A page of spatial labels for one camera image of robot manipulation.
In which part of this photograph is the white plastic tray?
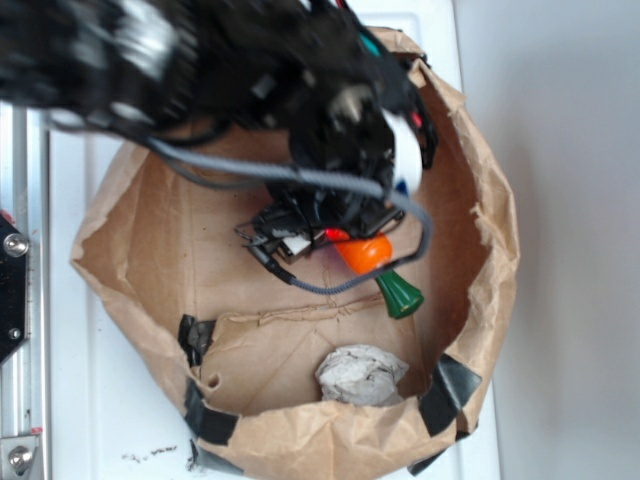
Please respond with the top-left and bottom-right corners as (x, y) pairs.
(48, 1), (501, 479)

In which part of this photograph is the crumpled white paper ball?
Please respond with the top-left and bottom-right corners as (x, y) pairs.
(315, 344), (409, 407)

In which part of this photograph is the black bracket plate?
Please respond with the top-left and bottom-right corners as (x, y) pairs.
(0, 211), (30, 366)

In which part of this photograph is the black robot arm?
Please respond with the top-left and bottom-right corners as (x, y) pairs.
(1, 1), (438, 270)

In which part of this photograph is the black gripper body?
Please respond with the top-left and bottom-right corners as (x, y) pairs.
(234, 29), (438, 272)

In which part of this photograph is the grey braided cable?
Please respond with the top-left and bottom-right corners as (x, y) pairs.
(41, 110), (434, 295)

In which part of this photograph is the black tape strip inside bag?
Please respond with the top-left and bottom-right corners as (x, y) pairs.
(177, 314), (217, 367)

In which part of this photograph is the orange toy carrot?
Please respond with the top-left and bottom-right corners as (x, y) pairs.
(325, 229), (424, 320)

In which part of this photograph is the brown paper bag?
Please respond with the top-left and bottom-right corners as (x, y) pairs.
(71, 60), (520, 479)

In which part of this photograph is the silver corner bracket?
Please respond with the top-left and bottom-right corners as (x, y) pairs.
(1, 435), (43, 480)

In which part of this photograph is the aluminium frame rail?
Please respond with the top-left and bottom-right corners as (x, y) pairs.
(1, 103), (51, 479)

